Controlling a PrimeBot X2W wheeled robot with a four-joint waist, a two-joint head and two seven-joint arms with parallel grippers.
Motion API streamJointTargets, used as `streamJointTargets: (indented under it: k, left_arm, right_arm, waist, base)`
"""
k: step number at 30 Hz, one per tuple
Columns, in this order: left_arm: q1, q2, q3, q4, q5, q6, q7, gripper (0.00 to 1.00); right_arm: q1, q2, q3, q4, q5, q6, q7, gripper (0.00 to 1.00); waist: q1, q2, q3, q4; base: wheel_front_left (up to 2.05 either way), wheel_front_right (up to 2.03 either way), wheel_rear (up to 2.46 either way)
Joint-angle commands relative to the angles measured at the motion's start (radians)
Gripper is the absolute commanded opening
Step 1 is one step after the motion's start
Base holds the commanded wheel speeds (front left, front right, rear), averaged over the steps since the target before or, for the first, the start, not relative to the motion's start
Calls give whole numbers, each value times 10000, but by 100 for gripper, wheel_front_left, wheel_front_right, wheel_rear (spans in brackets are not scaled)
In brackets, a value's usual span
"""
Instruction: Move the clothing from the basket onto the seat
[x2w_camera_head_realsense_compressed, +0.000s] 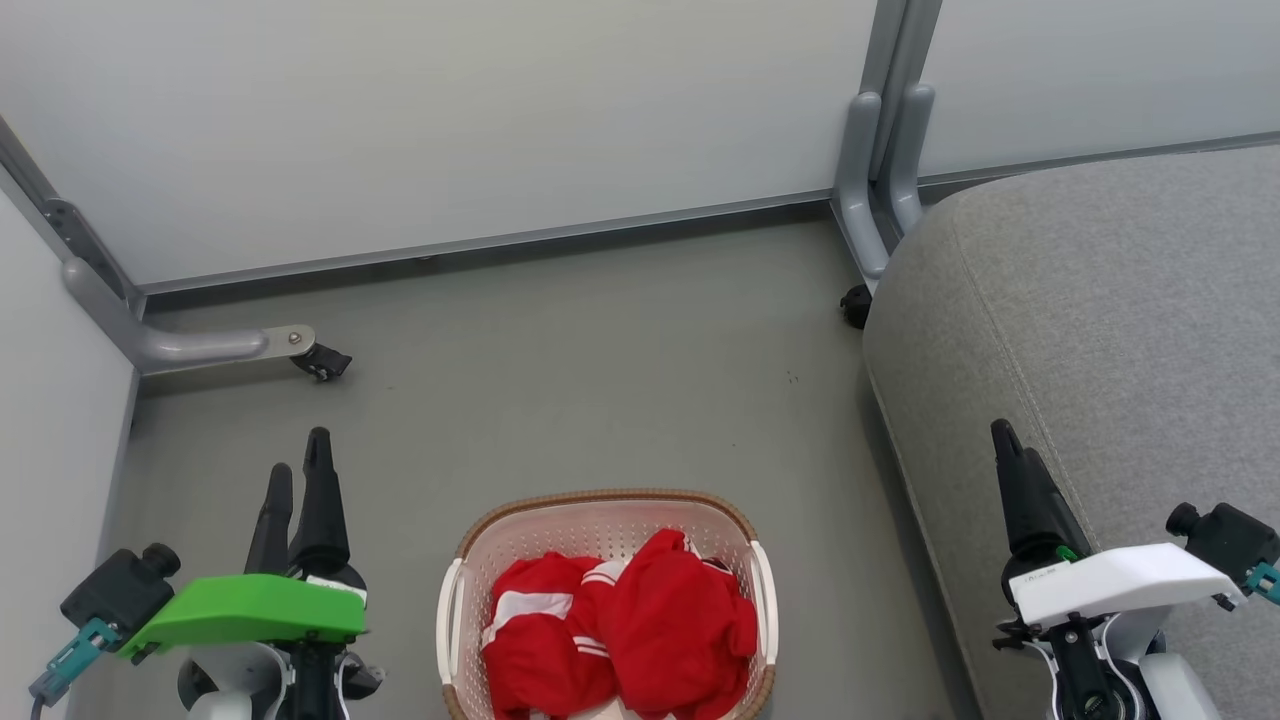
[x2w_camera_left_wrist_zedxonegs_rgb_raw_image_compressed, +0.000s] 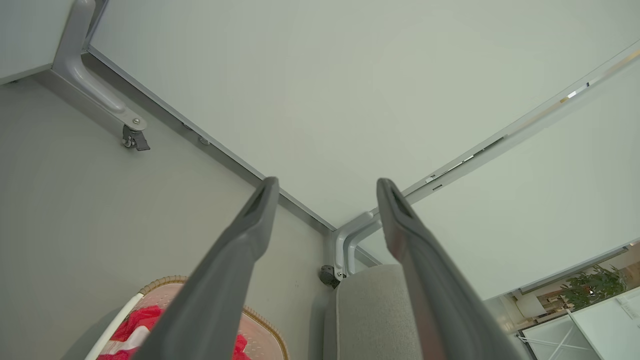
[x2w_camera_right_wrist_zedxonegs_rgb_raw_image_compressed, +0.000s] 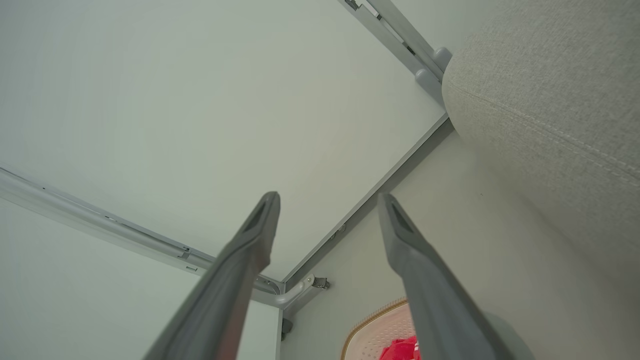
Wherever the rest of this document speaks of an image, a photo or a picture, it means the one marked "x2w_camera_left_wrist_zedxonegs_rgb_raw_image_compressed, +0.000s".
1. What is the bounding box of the white table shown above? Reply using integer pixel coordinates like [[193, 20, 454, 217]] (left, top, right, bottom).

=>
[[517, 287, 640, 360]]

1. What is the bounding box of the long grey metal partition leg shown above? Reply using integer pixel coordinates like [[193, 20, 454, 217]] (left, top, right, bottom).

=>
[[51, 0, 148, 133]]

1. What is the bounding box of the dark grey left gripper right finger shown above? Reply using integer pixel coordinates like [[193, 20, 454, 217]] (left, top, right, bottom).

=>
[[376, 177, 532, 360]]

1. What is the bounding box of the grey fabric sofa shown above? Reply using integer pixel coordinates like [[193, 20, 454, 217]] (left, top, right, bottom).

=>
[[310, 264, 531, 360]]

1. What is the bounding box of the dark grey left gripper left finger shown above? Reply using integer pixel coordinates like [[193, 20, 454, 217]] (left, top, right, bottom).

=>
[[132, 176, 280, 360]]

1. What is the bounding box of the curved grey metal partition leg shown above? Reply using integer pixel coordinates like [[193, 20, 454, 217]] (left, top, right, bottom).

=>
[[345, 216, 383, 276], [332, 211, 376, 281]]

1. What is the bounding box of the red white striped garment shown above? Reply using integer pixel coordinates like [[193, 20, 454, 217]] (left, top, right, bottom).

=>
[[97, 306, 251, 360]]

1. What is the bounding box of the green potted plant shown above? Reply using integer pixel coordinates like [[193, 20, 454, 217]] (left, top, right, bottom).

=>
[[560, 265, 628, 311]]

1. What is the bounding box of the cream laundry basket brown rim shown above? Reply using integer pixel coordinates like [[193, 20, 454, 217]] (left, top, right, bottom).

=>
[[85, 275, 290, 360]]

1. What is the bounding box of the black caster wheel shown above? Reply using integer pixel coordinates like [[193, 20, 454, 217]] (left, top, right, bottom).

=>
[[320, 265, 342, 289], [121, 125, 151, 152]]

